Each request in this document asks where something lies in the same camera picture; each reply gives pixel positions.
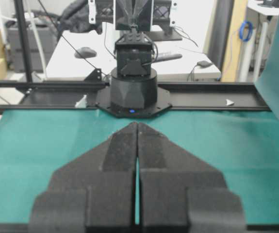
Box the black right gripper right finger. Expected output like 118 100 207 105
138 123 246 233

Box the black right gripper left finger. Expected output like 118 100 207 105
30 122 137 233

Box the green table mat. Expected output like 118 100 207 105
0 110 279 225

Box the black remote control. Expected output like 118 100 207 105
155 52 182 63

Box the white desk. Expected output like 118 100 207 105
46 23 221 82

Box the grey computer mouse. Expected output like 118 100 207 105
74 47 97 59

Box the grey drawer cabinet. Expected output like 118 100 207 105
7 25 57 73

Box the black jacket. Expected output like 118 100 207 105
57 0 102 36

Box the white bracket on rail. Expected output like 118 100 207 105
75 95 88 108

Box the black aluminium frame rail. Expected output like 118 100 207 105
0 81 270 118

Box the blue coiled cable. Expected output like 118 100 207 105
239 20 253 42

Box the black vertical frame post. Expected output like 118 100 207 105
14 0 33 83

